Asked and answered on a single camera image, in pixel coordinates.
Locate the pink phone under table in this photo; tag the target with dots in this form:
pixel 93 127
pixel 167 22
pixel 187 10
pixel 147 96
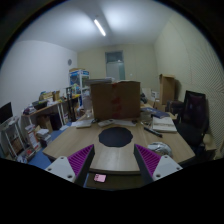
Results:
pixel 100 178

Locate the round wall clock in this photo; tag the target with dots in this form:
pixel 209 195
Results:
pixel 69 62

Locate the white papers on table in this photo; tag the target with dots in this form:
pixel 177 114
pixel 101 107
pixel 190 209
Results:
pixel 82 124

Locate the black office chair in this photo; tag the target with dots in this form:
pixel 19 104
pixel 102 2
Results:
pixel 192 120

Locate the white remote control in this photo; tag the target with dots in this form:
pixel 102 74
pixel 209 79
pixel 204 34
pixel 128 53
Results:
pixel 106 122

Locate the blue book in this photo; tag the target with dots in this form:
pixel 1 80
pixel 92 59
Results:
pixel 155 113

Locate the blue white shelf box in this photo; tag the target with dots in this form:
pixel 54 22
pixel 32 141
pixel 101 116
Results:
pixel 78 77

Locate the ceiling fluorescent light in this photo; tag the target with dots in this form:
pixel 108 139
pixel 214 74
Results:
pixel 98 25

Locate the open white notebook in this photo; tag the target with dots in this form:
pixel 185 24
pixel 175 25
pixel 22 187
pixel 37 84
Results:
pixel 165 124

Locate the large brown cardboard box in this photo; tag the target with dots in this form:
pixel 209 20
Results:
pixel 118 100

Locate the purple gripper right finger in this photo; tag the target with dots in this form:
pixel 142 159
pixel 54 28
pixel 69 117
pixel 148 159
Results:
pixel 152 166

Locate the wooden side desk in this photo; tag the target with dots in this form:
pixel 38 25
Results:
pixel 52 115

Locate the black pen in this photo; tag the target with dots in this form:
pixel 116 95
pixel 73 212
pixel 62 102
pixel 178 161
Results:
pixel 153 132

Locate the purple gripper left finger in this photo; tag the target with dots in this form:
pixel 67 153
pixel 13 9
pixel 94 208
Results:
pixel 75 167

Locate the grey door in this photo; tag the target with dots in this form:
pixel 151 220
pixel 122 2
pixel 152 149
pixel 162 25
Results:
pixel 115 65

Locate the black round mouse pad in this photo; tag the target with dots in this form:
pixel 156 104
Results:
pixel 115 137

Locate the tall cardboard box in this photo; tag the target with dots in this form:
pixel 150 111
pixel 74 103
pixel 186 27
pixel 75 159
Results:
pixel 167 88

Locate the silver computer mouse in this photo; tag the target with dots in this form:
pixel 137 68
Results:
pixel 161 148

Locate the black monitor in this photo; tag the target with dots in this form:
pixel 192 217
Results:
pixel 5 112

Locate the white rolling cart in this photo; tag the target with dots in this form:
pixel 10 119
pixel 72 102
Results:
pixel 11 130

